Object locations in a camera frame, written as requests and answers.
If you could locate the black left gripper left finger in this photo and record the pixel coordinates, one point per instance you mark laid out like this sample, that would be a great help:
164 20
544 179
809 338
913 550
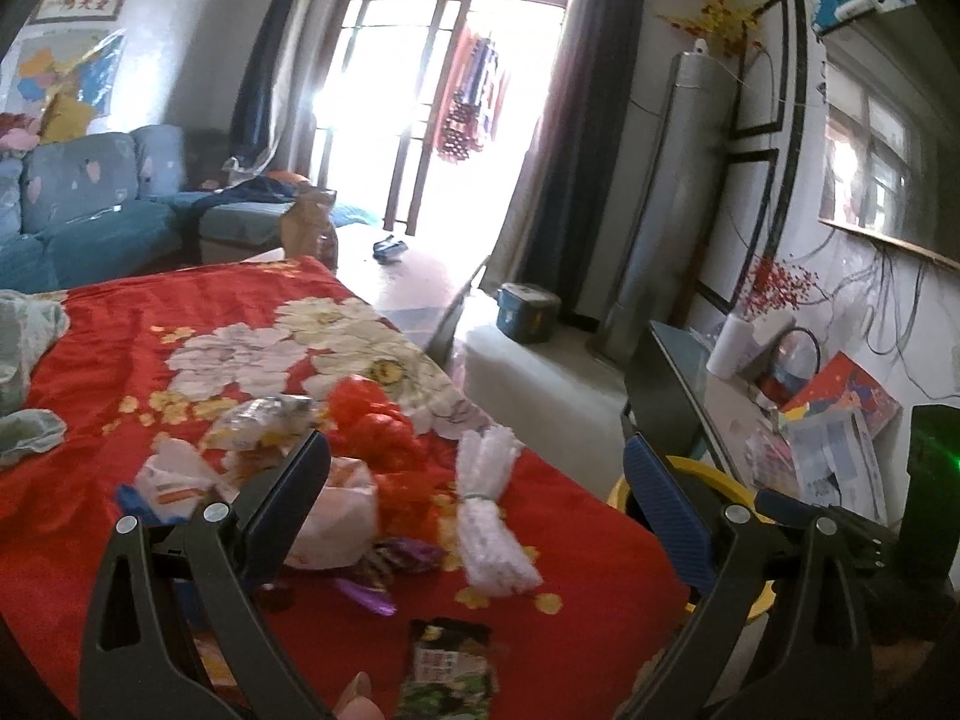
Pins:
139 658

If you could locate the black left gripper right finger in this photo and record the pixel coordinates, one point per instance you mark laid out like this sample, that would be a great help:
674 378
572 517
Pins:
814 658

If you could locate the blue plastic bag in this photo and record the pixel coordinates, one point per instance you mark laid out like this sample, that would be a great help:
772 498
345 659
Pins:
130 502

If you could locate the person's left hand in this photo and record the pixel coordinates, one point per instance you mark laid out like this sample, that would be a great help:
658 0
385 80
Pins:
356 701

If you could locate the white plastic bag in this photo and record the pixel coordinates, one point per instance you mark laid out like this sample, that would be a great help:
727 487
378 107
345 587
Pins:
309 510

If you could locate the clear crumpled wrapper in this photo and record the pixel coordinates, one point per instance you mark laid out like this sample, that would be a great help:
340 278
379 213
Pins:
263 422

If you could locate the white printed paper sheet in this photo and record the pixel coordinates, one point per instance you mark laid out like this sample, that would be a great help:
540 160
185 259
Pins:
835 464

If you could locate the colour swatch booklet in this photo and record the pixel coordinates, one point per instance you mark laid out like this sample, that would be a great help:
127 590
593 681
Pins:
770 462

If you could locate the red plastic bag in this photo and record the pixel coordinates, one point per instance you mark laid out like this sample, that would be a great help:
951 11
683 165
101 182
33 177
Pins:
369 426

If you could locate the red illustrated book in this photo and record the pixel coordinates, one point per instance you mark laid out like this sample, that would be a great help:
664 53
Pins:
843 385

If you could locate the red floral table cloth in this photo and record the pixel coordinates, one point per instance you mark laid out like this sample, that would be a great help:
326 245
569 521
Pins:
153 358

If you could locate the dark green snack packet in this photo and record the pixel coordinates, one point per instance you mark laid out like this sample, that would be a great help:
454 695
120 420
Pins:
449 671

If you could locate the dark tv console table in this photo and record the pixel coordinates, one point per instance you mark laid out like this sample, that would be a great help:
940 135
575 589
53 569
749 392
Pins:
682 410

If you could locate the white paper towel roll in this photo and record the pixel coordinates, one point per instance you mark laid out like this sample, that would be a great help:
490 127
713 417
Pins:
733 343

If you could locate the dark coffee table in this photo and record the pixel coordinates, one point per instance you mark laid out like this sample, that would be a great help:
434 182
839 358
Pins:
441 342

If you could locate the light green crumpled cloth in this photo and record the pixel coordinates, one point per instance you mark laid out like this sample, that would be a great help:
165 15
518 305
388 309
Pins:
31 326

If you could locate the red berry branch decoration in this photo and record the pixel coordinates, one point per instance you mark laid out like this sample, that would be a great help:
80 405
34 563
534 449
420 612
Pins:
774 285

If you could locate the blue slipper on floor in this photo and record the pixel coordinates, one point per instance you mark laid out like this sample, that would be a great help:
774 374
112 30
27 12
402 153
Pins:
389 250

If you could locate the blue patterned sofa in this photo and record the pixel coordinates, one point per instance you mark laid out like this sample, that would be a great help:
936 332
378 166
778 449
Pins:
116 204

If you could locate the blue storage box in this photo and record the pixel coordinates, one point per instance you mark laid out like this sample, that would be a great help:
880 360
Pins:
526 313

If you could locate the grey standing air conditioner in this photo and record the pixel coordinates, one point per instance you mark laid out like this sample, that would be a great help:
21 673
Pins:
680 186

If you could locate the dark window curtain left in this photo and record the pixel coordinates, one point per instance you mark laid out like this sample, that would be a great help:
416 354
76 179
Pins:
249 134

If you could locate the dark window curtain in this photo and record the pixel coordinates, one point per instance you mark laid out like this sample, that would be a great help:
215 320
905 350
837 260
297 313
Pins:
249 134
560 200

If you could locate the dark window curtain right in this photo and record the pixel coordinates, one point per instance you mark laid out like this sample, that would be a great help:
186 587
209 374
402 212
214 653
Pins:
560 200

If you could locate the pink clothes pile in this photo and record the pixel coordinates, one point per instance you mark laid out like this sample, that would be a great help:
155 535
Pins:
19 134

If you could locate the hanging laundry on balcony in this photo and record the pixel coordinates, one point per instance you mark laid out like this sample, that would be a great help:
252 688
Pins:
472 99

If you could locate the yellow flower decoration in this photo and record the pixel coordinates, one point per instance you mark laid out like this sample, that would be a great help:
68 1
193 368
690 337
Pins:
729 28

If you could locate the wall mounted television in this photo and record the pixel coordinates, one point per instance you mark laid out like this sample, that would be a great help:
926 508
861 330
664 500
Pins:
891 134

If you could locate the colourful wall map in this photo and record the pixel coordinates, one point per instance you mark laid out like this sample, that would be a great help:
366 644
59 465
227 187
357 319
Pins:
81 63

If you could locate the framed wall picture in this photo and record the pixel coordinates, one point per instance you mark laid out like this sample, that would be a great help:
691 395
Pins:
48 12

